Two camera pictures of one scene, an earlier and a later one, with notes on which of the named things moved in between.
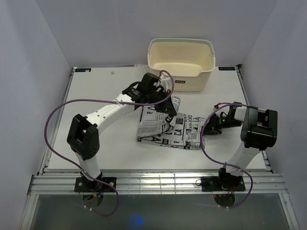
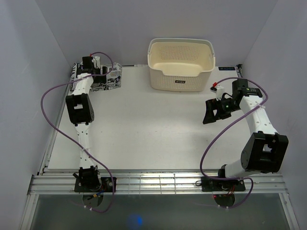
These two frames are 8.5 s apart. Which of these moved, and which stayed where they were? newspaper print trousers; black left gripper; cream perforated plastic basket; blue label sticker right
Moved: black left gripper; newspaper print trousers
Stayed: cream perforated plastic basket; blue label sticker right
